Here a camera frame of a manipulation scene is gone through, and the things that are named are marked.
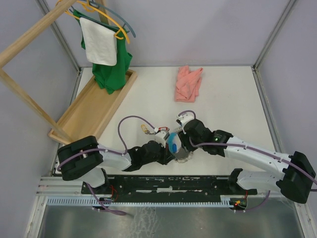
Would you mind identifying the keyring holder with blue handle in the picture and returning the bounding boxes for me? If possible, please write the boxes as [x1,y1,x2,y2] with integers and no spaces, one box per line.
[166,129,193,163]

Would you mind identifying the red tagged key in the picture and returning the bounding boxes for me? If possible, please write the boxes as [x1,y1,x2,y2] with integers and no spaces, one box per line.
[158,126,169,131]

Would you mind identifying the blue tagged key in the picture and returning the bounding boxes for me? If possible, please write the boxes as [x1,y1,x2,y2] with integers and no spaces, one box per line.
[171,143,178,153]

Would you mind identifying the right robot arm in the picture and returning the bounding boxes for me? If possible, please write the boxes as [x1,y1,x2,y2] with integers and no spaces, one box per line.
[177,117,317,204]

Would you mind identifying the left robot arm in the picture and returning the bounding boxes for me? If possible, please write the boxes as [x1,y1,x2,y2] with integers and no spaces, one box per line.
[57,136,179,193]

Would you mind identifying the pink cloth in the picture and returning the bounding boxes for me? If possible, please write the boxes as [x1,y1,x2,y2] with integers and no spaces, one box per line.
[174,65,203,103]

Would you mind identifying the wooden tray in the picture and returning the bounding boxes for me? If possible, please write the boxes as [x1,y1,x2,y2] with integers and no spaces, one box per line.
[57,69,137,141]

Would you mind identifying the green shirt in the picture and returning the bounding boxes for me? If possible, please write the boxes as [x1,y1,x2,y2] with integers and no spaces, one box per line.
[73,10,132,94]

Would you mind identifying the white towel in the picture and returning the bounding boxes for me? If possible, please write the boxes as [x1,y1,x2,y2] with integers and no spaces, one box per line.
[80,17,117,66]

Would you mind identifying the grey blue hanger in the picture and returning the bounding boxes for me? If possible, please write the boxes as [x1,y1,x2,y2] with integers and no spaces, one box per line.
[75,0,136,43]

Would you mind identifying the yellow hanger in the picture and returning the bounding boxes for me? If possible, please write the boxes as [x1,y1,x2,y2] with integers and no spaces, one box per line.
[55,0,131,45]

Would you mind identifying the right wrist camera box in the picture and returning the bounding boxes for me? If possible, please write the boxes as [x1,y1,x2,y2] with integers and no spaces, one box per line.
[176,113,196,127]

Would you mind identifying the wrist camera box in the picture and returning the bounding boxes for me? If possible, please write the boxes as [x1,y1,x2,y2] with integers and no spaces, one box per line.
[176,113,196,127]
[154,127,170,148]

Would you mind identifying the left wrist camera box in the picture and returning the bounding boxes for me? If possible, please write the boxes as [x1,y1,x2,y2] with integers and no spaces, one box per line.
[154,127,170,148]

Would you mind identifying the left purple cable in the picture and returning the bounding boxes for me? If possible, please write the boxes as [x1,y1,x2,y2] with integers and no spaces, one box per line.
[56,115,159,216]

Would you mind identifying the purple cable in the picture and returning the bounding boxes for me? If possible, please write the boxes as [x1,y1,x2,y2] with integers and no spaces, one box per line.
[56,115,159,216]
[178,110,317,214]

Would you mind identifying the white cable duct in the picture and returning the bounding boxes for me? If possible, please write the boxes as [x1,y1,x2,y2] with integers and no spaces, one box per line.
[46,196,235,208]

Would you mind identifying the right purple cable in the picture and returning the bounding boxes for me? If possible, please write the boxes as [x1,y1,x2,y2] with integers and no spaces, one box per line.
[178,110,317,214]

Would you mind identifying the wooden rack frame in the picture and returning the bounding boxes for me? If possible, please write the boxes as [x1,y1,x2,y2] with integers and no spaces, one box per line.
[0,0,108,146]

